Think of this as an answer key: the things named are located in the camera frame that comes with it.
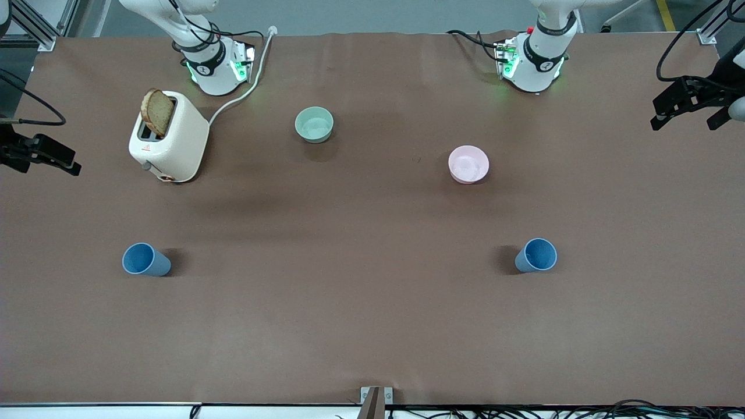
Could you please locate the blue plastic cup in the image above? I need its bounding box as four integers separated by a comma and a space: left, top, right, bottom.
122, 243, 172, 277
515, 237, 558, 273

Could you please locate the white stand leg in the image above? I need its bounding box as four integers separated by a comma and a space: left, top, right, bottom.
601, 0, 647, 33

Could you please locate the brown bread slice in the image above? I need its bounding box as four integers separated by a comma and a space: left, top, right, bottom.
141, 88, 175, 138

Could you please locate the cream white toaster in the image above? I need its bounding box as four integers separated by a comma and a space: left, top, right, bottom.
129, 90, 210, 184

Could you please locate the pale pink bowl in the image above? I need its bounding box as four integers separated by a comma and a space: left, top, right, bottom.
448, 145, 490, 184

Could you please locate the mint green bowl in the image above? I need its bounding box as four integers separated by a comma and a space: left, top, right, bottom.
295, 106, 335, 144

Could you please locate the brown table mat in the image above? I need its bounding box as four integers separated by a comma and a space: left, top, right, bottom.
0, 30, 745, 407

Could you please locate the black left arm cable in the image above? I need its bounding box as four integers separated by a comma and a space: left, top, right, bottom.
656, 0, 745, 93

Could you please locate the aluminium frame strut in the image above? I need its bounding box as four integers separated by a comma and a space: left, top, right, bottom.
697, 0, 745, 45
0, 0, 79, 52

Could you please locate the white toaster power cable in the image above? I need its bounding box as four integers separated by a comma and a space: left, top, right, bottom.
208, 26, 278, 126

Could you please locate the black left base cable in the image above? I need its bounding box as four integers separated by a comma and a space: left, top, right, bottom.
447, 29, 506, 62

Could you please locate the black cable bundle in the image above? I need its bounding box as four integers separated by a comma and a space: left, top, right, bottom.
387, 399, 745, 419

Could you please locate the metal table edge bracket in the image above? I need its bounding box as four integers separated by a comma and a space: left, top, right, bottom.
360, 386, 394, 419

